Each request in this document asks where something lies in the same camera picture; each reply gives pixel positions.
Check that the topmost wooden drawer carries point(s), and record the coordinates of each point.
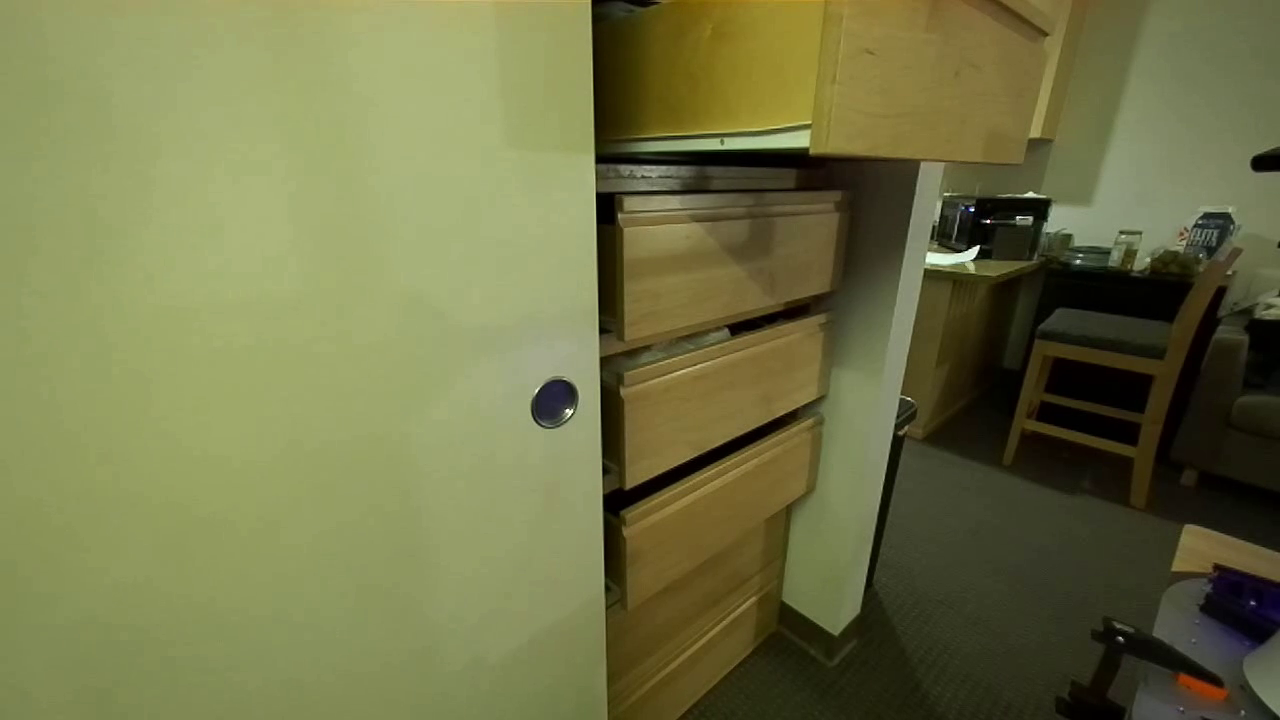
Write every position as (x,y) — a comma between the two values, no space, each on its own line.
(824,78)

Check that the bottom wooden drawer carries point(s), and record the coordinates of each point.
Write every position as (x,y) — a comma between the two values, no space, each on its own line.
(680,643)

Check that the round dark door pull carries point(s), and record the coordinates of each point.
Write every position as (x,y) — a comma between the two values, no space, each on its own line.
(552,403)

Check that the wooden desk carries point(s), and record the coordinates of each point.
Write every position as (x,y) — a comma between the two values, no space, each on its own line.
(958,341)

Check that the cream sliding closet door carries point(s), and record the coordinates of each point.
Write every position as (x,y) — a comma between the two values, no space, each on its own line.
(279,283)

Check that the black printer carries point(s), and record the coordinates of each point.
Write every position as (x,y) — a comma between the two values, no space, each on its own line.
(993,224)

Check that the wooden chair grey cushion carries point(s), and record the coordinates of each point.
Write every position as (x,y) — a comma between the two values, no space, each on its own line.
(1155,351)

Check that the grey sofa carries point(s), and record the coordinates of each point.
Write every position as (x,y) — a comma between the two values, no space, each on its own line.
(1235,408)

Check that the purple box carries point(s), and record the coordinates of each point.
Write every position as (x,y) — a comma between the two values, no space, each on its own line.
(1243,602)

